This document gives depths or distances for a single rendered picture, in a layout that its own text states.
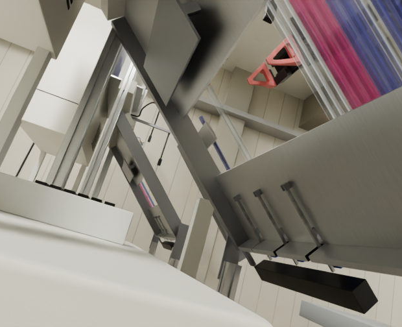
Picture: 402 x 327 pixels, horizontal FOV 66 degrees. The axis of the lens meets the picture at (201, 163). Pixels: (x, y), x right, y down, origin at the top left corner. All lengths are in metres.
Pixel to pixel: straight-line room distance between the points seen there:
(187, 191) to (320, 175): 3.13
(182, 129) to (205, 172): 0.13
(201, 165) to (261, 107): 3.39
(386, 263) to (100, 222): 0.37
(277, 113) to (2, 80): 3.26
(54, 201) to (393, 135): 0.41
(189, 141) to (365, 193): 0.50
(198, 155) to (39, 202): 0.49
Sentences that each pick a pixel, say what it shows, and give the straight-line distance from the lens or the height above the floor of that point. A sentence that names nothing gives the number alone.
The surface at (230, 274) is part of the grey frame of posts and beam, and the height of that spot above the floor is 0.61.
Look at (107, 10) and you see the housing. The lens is 0.92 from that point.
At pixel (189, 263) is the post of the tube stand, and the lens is 1.10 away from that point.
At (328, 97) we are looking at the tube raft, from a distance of 0.44.
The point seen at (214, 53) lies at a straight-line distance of 0.60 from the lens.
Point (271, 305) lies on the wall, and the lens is 3.94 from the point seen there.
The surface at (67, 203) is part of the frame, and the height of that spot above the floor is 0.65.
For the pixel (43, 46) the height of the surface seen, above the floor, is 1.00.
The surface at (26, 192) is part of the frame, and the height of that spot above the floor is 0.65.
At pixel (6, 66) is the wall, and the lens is 4.17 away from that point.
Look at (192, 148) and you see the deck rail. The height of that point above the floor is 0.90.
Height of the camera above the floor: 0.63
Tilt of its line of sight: 16 degrees up
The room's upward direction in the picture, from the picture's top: 16 degrees clockwise
